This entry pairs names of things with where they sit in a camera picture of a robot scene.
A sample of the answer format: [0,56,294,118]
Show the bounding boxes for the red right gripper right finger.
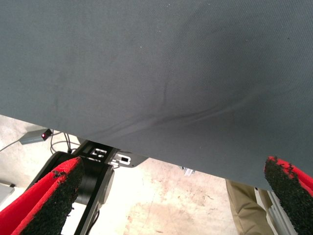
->
[264,156,313,235]

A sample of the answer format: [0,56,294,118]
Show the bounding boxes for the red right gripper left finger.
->
[0,157,86,235]

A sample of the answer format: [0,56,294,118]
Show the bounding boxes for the light grey metal box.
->
[0,183,16,208]

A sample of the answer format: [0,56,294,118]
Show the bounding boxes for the khaki trouser leg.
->
[225,179,274,235]

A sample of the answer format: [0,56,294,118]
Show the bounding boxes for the grey box with red light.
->
[20,129,52,145]

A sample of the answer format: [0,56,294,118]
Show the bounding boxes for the dark grey table cloth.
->
[0,0,313,194]

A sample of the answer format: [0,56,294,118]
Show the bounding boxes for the grey aluminium frame post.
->
[254,188,298,235]

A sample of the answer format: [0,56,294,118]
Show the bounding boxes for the black floor cable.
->
[50,134,70,154]
[63,132,74,154]

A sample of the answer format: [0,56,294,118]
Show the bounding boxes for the grey cable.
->
[0,140,22,152]

